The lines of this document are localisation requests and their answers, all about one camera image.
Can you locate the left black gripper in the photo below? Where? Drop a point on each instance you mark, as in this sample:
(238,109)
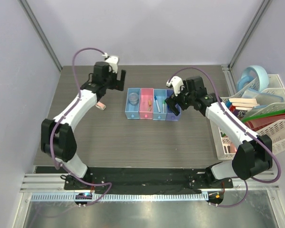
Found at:
(115,86)

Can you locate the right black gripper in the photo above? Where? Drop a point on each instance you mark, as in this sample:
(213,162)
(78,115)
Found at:
(171,102)

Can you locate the green white marker pen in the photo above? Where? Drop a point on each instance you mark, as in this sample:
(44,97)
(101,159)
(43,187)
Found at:
(164,106)

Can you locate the blue white marker pen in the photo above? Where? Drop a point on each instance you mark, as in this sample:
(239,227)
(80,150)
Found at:
(157,104)

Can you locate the clear jar of paper clips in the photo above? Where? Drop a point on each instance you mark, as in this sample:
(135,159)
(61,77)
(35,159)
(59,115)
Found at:
(133,98)

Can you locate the pink white mini stapler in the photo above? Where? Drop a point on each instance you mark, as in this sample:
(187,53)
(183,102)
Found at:
(100,106)

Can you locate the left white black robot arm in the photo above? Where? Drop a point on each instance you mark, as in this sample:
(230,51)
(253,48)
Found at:
(57,135)

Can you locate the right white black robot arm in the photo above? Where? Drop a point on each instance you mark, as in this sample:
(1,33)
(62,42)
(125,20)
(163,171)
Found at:
(253,151)

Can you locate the purple plastic bin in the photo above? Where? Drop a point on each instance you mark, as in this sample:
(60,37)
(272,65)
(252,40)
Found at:
(170,115)

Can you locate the light blue bin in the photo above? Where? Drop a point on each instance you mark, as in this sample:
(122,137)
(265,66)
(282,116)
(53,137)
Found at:
(161,95)
(132,112)

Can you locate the pink plastic bin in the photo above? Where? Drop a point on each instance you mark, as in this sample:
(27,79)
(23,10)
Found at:
(146,95)

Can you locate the left light blue bin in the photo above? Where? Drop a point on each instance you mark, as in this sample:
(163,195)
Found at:
(132,112)

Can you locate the stack of books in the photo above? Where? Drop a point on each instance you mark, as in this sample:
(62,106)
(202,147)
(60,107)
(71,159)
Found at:
(239,107)

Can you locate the pink item in rack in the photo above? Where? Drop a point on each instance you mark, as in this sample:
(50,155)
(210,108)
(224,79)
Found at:
(233,148)

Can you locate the red green folders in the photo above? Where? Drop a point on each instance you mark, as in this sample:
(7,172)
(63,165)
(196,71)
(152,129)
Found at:
(258,122)

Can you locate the white plastic file rack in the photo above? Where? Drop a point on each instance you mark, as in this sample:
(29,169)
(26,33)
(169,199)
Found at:
(276,131)

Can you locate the light blue tape roll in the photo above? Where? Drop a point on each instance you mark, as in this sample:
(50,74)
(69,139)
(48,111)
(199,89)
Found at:
(254,73)

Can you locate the right control board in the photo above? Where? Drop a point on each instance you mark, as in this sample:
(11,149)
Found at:
(215,198)

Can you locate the control board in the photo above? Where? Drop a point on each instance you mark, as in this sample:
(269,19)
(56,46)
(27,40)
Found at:
(215,198)
(83,198)

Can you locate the left control board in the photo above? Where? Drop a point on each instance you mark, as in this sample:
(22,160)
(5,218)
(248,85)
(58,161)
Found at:
(83,198)

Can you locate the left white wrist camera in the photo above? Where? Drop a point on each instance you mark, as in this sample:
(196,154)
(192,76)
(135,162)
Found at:
(112,61)

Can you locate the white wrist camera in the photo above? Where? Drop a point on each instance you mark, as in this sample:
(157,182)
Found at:
(112,61)
(175,83)

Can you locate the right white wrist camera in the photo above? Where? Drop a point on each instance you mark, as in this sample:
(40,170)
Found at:
(175,83)

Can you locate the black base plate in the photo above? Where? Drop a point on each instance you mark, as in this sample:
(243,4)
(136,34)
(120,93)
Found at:
(152,181)

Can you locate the white slotted cable duct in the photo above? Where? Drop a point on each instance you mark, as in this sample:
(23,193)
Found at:
(70,196)

